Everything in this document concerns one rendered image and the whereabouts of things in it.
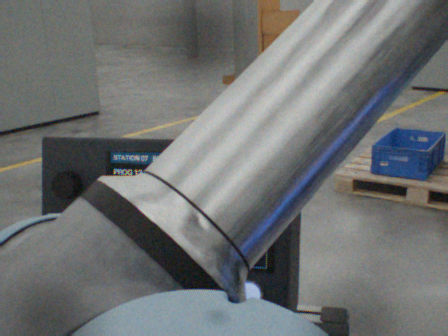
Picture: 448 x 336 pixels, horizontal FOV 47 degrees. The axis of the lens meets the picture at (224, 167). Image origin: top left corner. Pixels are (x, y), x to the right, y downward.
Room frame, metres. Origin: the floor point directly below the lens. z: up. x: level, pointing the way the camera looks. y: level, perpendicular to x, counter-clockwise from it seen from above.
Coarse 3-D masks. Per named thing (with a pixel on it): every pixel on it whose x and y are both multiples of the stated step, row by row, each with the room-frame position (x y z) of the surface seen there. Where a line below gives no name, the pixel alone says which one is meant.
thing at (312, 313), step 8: (296, 312) 0.49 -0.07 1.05; (304, 312) 0.49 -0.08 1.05; (312, 312) 0.49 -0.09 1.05; (320, 312) 0.49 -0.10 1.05; (312, 320) 0.47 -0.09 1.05; (320, 320) 0.47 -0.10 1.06; (320, 328) 0.47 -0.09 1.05; (328, 328) 0.47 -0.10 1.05; (336, 328) 0.46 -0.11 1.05; (344, 328) 0.46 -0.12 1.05
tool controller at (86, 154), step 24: (48, 144) 0.52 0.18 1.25; (72, 144) 0.51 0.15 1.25; (96, 144) 0.50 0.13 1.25; (120, 144) 0.50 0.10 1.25; (144, 144) 0.49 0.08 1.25; (168, 144) 0.48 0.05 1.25; (48, 168) 0.51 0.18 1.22; (72, 168) 0.50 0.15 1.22; (96, 168) 0.50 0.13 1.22; (120, 168) 0.49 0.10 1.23; (144, 168) 0.48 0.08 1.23; (48, 192) 0.50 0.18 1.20; (72, 192) 0.48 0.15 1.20; (288, 240) 0.44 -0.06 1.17; (264, 264) 0.43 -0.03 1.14; (288, 264) 0.43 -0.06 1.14; (264, 288) 0.43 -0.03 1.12; (288, 288) 0.43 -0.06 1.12
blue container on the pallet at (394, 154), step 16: (400, 128) 4.07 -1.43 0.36; (384, 144) 3.85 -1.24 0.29; (400, 144) 4.06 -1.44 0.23; (416, 144) 3.99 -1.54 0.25; (432, 144) 3.92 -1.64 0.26; (384, 160) 3.55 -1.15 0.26; (400, 160) 3.48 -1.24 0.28; (416, 160) 3.43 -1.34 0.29; (432, 160) 3.52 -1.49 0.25; (400, 176) 3.48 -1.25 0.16; (416, 176) 3.43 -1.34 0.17
